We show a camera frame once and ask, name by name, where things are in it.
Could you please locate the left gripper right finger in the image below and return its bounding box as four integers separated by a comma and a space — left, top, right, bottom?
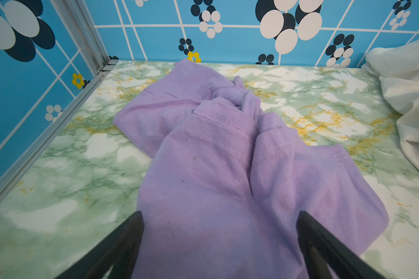
296, 211, 384, 279

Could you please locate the white printed cloth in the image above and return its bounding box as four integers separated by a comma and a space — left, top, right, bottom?
363, 40, 419, 170

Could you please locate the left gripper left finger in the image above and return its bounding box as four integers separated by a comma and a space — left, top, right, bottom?
58, 211, 144, 279

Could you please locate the purple cloth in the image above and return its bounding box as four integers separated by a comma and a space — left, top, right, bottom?
114, 60, 389, 279

